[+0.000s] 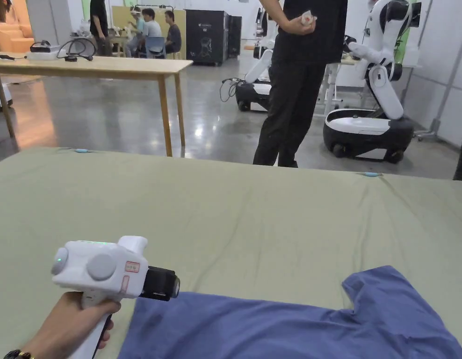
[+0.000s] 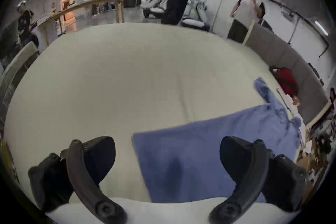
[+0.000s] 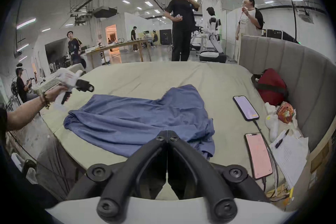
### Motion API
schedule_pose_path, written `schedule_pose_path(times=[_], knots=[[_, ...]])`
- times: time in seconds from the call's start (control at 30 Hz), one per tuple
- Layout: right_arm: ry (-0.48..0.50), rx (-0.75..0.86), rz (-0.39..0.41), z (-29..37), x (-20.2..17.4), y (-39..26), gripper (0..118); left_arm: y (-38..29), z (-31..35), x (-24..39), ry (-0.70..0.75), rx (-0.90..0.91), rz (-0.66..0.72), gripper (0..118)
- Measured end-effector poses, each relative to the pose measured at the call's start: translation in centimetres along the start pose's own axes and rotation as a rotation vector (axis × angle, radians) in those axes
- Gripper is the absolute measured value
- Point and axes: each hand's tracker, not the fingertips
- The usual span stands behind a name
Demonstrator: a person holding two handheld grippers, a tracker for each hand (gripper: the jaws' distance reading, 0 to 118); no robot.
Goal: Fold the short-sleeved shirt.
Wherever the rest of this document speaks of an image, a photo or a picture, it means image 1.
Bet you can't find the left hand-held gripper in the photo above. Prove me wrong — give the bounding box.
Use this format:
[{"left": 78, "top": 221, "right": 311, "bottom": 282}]
[{"left": 51, "top": 235, "right": 181, "bottom": 359}]

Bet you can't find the person's left forearm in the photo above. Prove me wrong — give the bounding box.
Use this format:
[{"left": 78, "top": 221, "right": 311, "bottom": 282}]
[{"left": 2, "top": 338, "right": 39, "bottom": 359}]

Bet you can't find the person's left hand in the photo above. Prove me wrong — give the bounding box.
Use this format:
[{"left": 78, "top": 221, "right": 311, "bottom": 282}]
[{"left": 26, "top": 291, "right": 122, "bottom": 359}]

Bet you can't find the bed with pale green sheet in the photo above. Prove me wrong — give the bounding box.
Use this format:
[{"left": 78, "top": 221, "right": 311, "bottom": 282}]
[{"left": 0, "top": 146, "right": 462, "bottom": 359}]

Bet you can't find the dark blue shirt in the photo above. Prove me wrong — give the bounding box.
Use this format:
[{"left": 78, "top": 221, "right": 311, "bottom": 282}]
[{"left": 116, "top": 265, "right": 462, "bottom": 359}]

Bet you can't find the wooden table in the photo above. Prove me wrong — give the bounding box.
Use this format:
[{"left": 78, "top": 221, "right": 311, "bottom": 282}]
[{"left": 0, "top": 39, "right": 195, "bottom": 158}]

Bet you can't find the white and black robot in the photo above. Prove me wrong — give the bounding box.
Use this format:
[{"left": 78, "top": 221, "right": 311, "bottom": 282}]
[
  {"left": 322, "top": 0, "right": 423, "bottom": 165},
  {"left": 234, "top": 3, "right": 281, "bottom": 113}
]

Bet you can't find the group of people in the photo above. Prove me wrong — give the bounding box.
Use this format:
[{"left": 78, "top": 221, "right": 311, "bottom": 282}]
[{"left": 124, "top": 5, "right": 183, "bottom": 59}]

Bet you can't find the black cabinet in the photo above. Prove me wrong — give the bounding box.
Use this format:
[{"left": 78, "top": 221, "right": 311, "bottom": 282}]
[{"left": 185, "top": 9, "right": 243, "bottom": 68}]

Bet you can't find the white desk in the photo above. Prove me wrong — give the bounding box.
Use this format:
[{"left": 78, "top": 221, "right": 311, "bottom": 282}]
[{"left": 322, "top": 59, "right": 366, "bottom": 114}]

